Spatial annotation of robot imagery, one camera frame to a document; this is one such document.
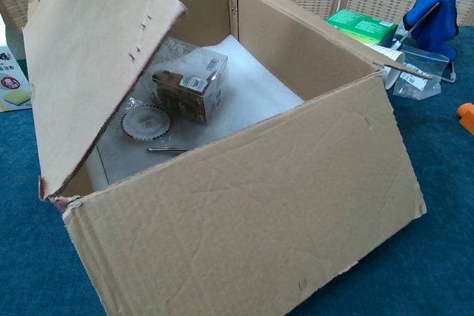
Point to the clear plastic packaged item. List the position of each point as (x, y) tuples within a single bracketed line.
[(196, 90)]

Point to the large brown cardboard box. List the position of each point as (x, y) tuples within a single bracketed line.
[(240, 220)]

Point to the white paper cup stack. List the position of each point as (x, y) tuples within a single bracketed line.
[(390, 79)]

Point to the metal tweezers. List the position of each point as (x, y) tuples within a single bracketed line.
[(166, 150)]

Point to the blue cloth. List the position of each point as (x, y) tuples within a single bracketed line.
[(438, 9)]

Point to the green box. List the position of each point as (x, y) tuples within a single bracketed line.
[(363, 25)]

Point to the clear zip bag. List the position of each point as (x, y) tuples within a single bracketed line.
[(422, 86)]

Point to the white foam sheet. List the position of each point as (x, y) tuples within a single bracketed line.
[(255, 86)]

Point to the blue table cover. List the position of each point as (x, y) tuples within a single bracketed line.
[(29, 238)]

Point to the orange purple toy block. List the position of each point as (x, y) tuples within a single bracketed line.
[(467, 118)]

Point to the sponge pack carton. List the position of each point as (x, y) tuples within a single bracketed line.
[(13, 86)]

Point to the round pin wheel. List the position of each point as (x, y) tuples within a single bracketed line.
[(146, 123)]

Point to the grey clip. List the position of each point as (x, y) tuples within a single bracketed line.
[(400, 31)]

